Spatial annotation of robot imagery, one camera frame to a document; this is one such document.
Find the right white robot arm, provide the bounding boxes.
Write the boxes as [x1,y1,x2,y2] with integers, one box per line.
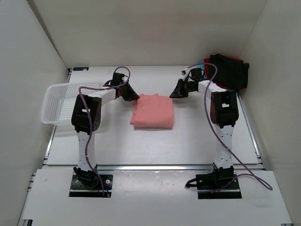
[170,69,239,190]

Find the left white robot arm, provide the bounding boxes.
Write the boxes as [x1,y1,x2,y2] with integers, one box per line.
[71,72,139,191]

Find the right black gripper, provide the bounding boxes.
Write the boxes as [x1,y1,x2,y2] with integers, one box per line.
[169,79,195,99]

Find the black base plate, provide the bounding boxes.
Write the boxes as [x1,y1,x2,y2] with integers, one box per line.
[69,172,113,198]
[185,167,242,200]

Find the white plastic basket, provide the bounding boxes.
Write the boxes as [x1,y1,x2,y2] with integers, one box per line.
[40,81,104,127]

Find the red folded t shirt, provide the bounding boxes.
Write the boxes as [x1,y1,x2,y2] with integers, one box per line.
[204,58,226,88]

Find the black folded t shirt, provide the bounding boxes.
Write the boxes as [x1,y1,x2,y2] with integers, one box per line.
[204,54,250,93]

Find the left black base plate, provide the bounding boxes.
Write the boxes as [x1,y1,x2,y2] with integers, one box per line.
[69,172,113,198]

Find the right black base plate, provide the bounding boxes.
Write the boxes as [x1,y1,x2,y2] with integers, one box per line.
[185,167,242,200]

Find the pink t shirt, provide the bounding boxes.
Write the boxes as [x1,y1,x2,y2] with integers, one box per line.
[130,94,174,129]

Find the teal folded t shirt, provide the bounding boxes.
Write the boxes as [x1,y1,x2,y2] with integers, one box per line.
[197,64,206,77]

